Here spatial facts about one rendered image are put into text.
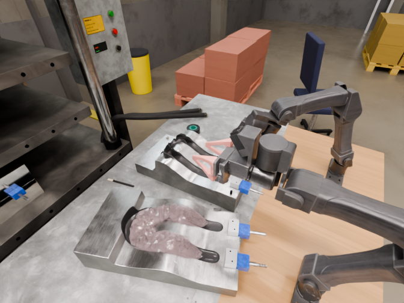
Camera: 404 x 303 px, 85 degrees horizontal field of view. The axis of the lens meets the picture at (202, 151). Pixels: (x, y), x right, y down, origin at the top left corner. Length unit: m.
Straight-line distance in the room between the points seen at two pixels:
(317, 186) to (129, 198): 0.63
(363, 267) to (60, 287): 0.84
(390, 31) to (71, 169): 5.16
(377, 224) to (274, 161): 0.21
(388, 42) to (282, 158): 5.01
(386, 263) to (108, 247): 0.70
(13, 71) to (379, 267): 1.19
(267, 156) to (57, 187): 1.00
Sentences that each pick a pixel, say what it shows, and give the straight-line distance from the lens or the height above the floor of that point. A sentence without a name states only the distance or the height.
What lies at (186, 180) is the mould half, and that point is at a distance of 0.94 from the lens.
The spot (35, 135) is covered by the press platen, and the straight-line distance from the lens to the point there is 1.13.
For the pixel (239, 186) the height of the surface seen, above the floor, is 0.90.
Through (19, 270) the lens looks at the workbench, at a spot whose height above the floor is 0.80.
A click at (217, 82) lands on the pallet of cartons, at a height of 0.45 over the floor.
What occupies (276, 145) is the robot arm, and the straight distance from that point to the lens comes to 0.46.
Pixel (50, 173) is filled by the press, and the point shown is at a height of 0.78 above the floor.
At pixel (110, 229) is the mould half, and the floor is 0.91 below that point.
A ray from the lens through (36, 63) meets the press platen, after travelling 1.08.
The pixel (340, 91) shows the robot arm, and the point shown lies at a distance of 0.91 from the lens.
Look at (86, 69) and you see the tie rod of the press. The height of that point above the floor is 1.22.
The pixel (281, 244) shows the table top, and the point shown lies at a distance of 0.91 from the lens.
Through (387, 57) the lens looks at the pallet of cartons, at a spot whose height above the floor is 0.27.
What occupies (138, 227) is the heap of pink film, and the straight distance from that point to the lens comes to 0.81.
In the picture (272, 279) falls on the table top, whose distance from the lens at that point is 0.85.
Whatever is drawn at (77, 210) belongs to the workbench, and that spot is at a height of 0.80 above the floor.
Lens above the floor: 1.57
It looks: 40 degrees down
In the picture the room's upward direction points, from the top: straight up
